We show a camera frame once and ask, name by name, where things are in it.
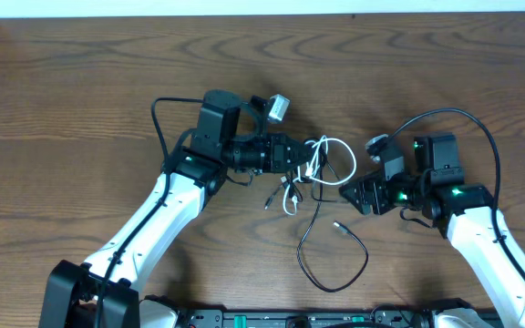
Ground white usb cable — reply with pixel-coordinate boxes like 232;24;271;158
282;135;358;217

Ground black usb cable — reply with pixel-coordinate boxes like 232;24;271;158
264;149;370;293

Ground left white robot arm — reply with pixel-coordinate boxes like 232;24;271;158
39;128;313;327

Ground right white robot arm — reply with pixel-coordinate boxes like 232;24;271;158
339;172;525;327

